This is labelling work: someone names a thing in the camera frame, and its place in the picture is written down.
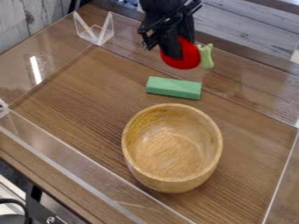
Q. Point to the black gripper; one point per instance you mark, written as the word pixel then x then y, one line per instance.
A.
pixel 168 20

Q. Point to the red plush strawberry toy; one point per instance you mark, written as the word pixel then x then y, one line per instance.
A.
pixel 195 56

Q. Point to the green rectangular block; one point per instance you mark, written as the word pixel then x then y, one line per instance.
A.
pixel 178 88

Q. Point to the wooden bowl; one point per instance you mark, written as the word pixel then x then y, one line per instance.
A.
pixel 172 146

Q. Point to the clear acrylic tray walls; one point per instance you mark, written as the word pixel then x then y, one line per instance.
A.
pixel 72 85

